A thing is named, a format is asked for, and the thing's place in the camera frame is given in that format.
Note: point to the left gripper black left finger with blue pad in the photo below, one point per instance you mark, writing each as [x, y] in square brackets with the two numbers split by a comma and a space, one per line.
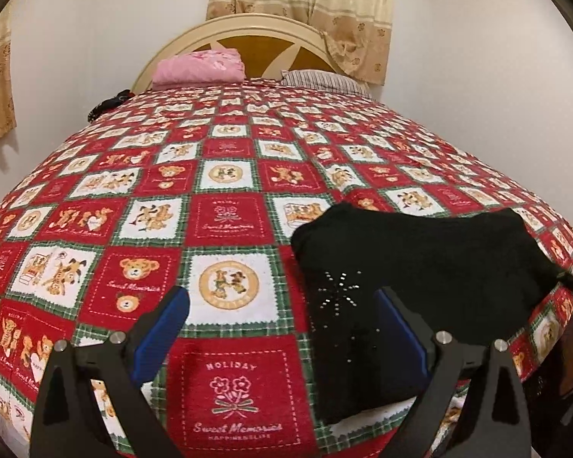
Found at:
[67, 420]

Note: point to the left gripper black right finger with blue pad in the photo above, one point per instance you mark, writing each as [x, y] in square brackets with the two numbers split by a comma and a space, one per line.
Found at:
[494, 420]

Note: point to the black pants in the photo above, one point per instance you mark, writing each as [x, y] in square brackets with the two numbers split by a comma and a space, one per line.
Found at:
[478, 278]

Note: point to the red patchwork bear bedspread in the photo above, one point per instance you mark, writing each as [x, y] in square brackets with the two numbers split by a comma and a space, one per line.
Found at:
[204, 187]

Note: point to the black red item beside bed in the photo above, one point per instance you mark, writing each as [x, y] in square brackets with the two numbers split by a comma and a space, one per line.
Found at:
[109, 104]

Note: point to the pink folded blanket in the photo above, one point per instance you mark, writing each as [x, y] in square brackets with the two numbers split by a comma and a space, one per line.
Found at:
[199, 68]

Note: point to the striped pillow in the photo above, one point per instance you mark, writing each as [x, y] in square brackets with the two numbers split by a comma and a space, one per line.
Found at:
[322, 80]

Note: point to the cream wooden headboard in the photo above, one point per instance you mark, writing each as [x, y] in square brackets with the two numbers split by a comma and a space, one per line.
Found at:
[267, 44]

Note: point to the beige curtain behind headboard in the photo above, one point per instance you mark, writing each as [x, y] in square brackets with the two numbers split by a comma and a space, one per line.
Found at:
[357, 33]

